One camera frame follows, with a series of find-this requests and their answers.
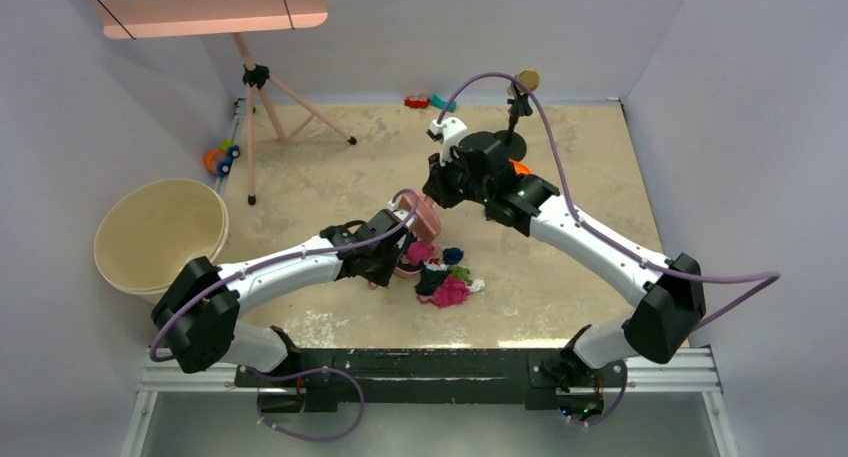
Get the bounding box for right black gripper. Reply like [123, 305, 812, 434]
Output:
[425, 146, 492, 210]

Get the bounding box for pink hand brush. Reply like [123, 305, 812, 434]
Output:
[391, 191, 441, 244]

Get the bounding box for green paper scrap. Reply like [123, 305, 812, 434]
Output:
[450, 265, 473, 285]

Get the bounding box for small white paper scrap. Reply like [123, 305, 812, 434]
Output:
[467, 279, 485, 293]

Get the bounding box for pink dustpan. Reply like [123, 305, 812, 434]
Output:
[367, 260, 425, 290]

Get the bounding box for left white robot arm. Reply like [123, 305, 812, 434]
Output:
[150, 209, 414, 386]

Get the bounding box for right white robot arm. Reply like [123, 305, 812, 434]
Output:
[423, 130, 706, 384]

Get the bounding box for orange horseshoe toy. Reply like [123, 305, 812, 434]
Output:
[510, 159, 532, 176]

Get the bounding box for black stand gold microphone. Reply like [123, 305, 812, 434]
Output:
[495, 69, 540, 161]

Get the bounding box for teal curved toy piece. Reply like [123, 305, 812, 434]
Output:
[429, 94, 457, 113]

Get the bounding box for red toy block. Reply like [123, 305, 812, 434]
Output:
[404, 95, 430, 109]

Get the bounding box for orange blue toy car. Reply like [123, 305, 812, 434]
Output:
[203, 140, 241, 177]

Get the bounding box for beige round bucket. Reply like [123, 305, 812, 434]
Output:
[93, 178, 230, 303]

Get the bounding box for pink music stand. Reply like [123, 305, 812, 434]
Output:
[76, 0, 359, 207]

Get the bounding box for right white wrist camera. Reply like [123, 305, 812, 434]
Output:
[427, 117, 469, 167]

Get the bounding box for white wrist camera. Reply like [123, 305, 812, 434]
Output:
[427, 117, 469, 167]
[386, 194, 420, 231]

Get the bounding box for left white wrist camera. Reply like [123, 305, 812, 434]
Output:
[386, 194, 420, 231]

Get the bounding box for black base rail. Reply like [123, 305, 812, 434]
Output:
[234, 348, 626, 418]

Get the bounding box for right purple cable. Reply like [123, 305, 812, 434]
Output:
[433, 71, 782, 429]

